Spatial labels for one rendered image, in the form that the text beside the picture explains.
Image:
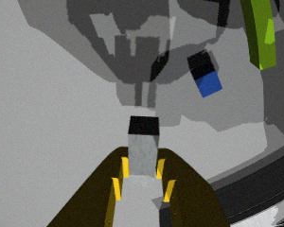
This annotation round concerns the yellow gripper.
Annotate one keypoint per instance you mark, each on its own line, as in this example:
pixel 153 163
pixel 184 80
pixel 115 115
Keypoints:
pixel 192 200

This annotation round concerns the lime green rod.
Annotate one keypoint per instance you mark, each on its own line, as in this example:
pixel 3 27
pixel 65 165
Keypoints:
pixel 260 32

